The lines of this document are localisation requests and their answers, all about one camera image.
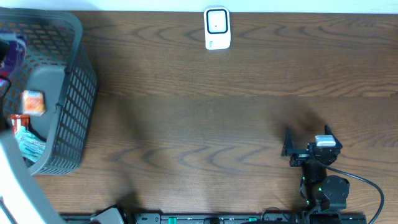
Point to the purple snack packet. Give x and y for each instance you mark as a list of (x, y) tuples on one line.
[(13, 51)]

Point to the grey plastic basket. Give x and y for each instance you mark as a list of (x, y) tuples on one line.
[(56, 65)]

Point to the red chocolate bar wrapper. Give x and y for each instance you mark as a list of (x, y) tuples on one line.
[(18, 121)]

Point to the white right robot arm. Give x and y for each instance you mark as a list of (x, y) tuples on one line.
[(322, 191)]

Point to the green wet wipes pack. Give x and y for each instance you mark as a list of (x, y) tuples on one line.
[(30, 146)]

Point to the orange tissue pack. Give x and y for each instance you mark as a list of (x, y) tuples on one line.
[(33, 103)]

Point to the white barcode scanner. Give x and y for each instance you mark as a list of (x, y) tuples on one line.
[(217, 28)]

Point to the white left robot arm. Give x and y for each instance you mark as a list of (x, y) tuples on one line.
[(22, 200)]

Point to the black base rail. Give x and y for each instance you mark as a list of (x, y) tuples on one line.
[(116, 214)]

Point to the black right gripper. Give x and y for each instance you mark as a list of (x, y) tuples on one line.
[(300, 156)]

